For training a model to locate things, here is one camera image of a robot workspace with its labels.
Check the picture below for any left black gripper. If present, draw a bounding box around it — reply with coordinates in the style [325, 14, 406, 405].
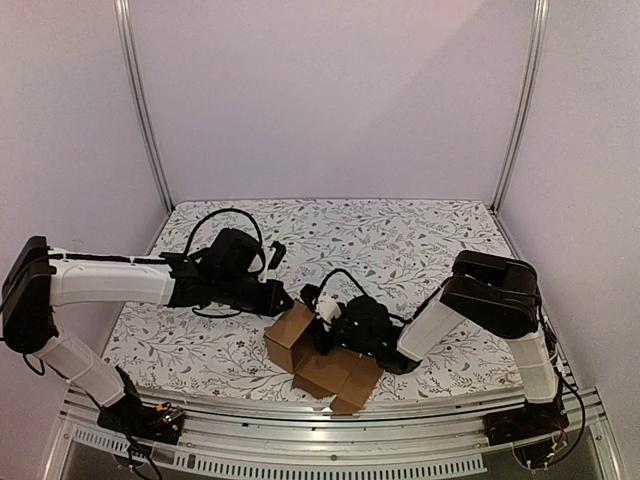
[214, 274, 296, 319]

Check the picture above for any brown cardboard box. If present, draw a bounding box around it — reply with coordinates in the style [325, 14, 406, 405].
[264, 301, 383, 415]

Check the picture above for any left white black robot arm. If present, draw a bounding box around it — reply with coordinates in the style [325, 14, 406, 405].
[1, 228, 294, 434]

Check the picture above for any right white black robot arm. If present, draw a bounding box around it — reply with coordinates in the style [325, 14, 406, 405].
[301, 250, 563, 436]

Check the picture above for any floral patterned table mat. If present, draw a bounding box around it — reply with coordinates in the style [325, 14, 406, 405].
[103, 199, 523, 402]

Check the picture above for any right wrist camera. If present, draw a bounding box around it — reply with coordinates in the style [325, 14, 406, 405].
[300, 284, 342, 326]

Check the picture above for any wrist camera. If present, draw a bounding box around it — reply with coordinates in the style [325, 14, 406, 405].
[300, 284, 342, 326]
[258, 241, 286, 283]

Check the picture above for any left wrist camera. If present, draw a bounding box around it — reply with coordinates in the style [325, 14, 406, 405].
[258, 241, 286, 283]

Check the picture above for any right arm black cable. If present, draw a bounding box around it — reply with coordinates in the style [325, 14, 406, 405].
[317, 268, 416, 324]

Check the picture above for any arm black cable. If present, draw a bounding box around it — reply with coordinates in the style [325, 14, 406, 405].
[317, 268, 416, 324]
[184, 207, 266, 256]

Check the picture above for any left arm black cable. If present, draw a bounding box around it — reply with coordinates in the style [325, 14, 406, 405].
[184, 207, 266, 256]

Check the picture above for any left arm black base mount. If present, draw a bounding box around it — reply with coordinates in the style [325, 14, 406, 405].
[97, 366, 185, 445]

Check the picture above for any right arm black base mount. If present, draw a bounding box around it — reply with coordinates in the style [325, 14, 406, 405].
[483, 400, 569, 446]

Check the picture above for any front aluminium rail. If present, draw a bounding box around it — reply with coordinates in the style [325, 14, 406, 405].
[43, 388, 625, 479]

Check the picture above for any left aluminium frame post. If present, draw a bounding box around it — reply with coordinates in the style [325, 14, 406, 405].
[114, 0, 175, 213]

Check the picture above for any aluminium frame post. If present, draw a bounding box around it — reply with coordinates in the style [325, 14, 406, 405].
[490, 0, 550, 216]
[114, 0, 175, 213]

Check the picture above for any right aluminium frame post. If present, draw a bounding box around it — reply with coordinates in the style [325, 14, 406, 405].
[490, 0, 550, 216]

